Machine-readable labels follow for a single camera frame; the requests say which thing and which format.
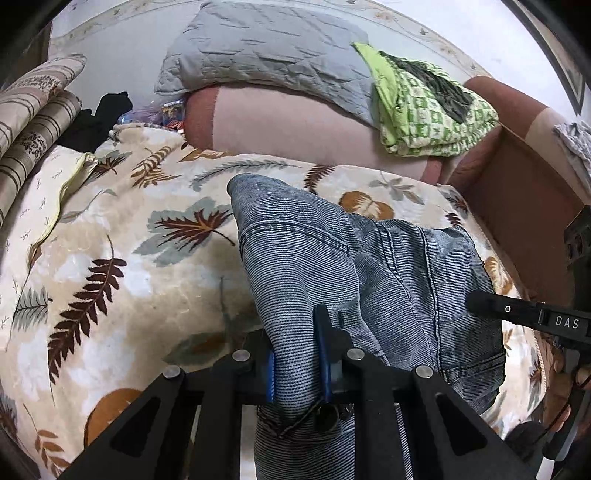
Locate blue denim pants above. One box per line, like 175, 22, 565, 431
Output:
228, 174, 505, 479

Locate brown wooden headboard panel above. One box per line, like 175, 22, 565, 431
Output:
448, 127, 583, 306

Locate beige leaf-print blanket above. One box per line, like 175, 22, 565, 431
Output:
1, 126, 520, 479

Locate green patterned folded cloth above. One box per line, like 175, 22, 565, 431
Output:
354, 43, 499, 157

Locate pink sofa backrest cushion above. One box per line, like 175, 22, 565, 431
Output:
184, 76, 550, 188

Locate black garment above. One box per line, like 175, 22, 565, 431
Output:
56, 91, 133, 153

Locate colourful small packets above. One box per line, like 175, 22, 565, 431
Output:
117, 99, 185, 134

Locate grey quilted pillow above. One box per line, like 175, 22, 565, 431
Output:
154, 1, 379, 127

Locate striped beige lower cushion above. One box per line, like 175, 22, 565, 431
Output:
0, 91, 81, 223

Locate striped beige cushion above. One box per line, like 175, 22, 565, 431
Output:
0, 91, 81, 223
0, 54, 86, 155

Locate striped beige upper cushion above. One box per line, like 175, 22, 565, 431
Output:
0, 54, 86, 155

